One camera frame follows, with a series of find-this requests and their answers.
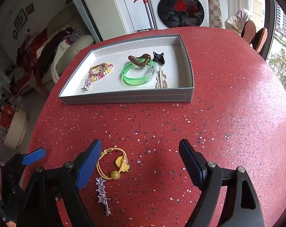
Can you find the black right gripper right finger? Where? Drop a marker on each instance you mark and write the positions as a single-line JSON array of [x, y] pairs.
[[241, 205]]

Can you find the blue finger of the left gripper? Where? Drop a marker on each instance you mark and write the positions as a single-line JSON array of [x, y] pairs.
[[31, 158]]

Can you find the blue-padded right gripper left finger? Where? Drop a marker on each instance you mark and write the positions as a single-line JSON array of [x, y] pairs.
[[39, 207]]

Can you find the small silver brooch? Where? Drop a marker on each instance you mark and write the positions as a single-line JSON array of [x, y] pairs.
[[87, 84]]

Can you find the green translucent bangle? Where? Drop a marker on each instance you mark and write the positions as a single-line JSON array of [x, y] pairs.
[[140, 80]]

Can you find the beige hair clip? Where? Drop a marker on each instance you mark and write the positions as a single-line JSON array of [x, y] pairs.
[[161, 80]]

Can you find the black claw hair clip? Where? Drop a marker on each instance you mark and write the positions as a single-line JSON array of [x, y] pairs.
[[159, 58]]

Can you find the grey jewelry tray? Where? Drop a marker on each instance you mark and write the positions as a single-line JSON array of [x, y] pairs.
[[113, 89]]

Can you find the silver star hair clip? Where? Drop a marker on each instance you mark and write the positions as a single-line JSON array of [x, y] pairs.
[[100, 183]]

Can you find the cream sofa with clothes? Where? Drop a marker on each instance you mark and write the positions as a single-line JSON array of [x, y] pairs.
[[46, 57]]

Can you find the brown chair right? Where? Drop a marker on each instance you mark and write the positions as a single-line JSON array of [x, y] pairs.
[[259, 39]]

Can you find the brown chair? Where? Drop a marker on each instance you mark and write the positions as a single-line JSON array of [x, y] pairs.
[[259, 39], [249, 31]]

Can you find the white cabinet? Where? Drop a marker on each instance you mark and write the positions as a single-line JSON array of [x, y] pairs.
[[113, 18]]

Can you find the brown chair left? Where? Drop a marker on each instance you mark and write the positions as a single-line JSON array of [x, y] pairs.
[[249, 31]]

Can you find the white bag on chair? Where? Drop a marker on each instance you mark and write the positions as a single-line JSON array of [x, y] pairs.
[[236, 22]]

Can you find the checkered cloth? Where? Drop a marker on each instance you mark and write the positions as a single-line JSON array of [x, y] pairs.
[[215, 14]]

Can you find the white washing machine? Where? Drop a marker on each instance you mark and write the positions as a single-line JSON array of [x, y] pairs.
[[179, 13]]

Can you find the wall picture frames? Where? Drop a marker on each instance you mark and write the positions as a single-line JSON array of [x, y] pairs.
[[21, 19]]

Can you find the red-handled mop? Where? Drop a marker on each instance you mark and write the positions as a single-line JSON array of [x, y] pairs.
[[148, 12]]

